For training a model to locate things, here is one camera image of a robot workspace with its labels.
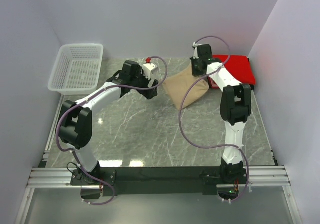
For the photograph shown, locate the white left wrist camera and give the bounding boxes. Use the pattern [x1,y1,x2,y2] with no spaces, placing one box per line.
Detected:
[142,57,159,79]

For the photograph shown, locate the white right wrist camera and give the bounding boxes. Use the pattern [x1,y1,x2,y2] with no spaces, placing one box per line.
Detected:
[192,41,199,59]

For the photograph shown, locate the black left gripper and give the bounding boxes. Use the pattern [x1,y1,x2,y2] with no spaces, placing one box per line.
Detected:
[130,67,159,99]

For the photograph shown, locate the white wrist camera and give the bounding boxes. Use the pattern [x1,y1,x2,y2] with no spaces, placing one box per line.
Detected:
[142,57,159,79]
[192,41,199,59]

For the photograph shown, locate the white plastic basket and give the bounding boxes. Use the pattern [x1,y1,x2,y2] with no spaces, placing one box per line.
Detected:
[47,43,104,95]

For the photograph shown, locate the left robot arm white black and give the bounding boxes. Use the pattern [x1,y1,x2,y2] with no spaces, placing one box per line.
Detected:
[56,59,159,185]

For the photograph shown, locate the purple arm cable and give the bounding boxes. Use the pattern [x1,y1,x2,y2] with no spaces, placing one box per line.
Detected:
[177,35,250,203]
[55,56,168,205]

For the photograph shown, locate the folded red t-shirt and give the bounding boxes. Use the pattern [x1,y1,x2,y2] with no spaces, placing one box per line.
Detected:
[208,54,257,89]

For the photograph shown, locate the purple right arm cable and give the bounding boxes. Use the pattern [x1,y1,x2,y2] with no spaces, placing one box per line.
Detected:
[177,35,250,203]

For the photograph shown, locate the beige t-shirt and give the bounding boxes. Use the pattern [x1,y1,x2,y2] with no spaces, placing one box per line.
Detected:
[163,64,210,110]

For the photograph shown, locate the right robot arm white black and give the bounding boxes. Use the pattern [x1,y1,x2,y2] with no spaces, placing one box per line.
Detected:
[190,43,252,183]

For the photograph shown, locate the aluminium frame rail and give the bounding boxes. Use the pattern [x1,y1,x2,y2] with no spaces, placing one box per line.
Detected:
[26,166,291,188]

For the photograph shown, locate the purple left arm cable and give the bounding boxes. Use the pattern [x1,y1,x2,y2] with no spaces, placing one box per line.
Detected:
[55,56,168,205]

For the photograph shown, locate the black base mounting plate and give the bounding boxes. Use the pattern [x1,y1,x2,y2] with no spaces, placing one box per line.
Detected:
[70,166,248,199]

